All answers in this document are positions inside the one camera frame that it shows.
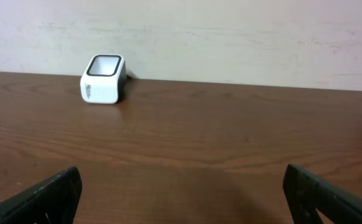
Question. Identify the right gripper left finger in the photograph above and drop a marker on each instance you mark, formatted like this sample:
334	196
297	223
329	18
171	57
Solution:
53	200

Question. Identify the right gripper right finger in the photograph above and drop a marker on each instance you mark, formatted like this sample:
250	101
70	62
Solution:
308	195

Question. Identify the white barcode scanner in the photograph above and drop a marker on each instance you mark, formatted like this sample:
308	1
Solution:
104	79

